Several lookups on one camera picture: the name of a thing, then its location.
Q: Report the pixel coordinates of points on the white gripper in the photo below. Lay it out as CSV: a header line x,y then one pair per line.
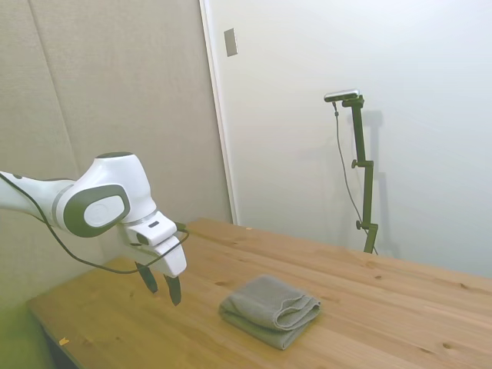
x,y
169,253

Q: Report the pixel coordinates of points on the grey towel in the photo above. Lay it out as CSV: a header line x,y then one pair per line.
x,y
265,307

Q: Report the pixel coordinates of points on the small yellow tape scrap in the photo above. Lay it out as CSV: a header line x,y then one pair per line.
x,y
64,341

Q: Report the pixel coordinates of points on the white door frame trim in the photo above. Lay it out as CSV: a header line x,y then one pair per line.
x,y
219,115

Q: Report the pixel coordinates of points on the dark green camera stand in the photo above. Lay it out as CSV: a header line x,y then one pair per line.
x,y
365,184

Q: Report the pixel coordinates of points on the grey wall plate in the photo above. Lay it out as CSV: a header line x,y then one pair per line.
x,y
230,42

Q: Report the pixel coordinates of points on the silver camera on stand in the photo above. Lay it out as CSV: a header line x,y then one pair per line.
x,y
342,95

